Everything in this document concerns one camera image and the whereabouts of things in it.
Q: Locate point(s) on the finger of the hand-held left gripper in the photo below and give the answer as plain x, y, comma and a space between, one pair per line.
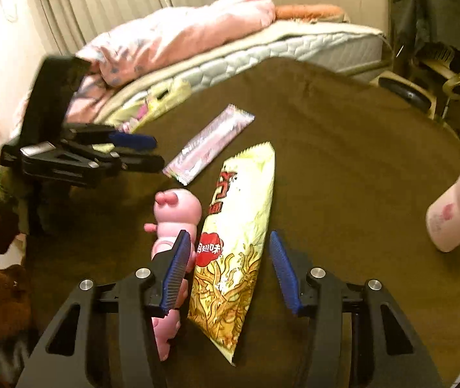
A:
133, 140
145, 162

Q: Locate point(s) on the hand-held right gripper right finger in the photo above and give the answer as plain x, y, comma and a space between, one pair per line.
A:
284, 275

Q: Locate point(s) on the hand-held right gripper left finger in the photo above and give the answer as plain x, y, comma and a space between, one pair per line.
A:
177, 275

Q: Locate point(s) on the yellow plastic bag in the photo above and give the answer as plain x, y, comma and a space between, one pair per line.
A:
161, 97

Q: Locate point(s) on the yellow snack bag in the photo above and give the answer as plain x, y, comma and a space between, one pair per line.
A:
234, 250

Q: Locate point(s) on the pink long wrapper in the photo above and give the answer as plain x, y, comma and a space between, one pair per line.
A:
209, 141

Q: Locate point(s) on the pink caterpillar toy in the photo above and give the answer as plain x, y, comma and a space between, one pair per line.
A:
177, 210

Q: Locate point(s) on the pink deer print duvet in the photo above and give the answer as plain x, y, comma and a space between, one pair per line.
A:
173, 36

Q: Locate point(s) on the beige curtains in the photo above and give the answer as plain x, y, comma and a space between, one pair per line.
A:
112, 4

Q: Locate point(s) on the pink white cup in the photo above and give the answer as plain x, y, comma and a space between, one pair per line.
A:
452, 214

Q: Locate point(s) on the white quilted mattress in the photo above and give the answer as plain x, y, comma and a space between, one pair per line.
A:
294, 48

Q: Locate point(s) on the orange pillow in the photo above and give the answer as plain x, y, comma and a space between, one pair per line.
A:
307, 10

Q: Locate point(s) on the black round stool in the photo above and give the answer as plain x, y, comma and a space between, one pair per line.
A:
406, 93

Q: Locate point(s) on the beige chair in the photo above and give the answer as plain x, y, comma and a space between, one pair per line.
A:
456, 81

